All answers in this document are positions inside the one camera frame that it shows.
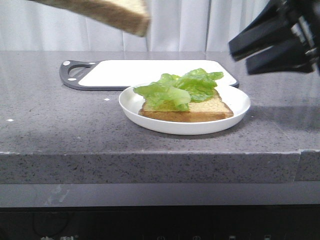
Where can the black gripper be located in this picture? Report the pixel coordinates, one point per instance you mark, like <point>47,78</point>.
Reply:
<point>293,37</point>

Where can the green lettuce leaf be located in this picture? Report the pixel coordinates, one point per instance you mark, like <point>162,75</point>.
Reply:
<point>178,92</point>

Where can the toasted bread slice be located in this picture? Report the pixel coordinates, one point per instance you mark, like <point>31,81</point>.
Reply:
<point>209,110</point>
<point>131,16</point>

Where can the white round plate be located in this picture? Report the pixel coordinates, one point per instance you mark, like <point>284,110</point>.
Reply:
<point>238,101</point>

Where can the grey curtain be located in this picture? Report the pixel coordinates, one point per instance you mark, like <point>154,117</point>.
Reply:
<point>176,26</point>

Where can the white cutting board black handle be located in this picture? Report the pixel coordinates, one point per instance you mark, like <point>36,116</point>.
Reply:
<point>117,75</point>

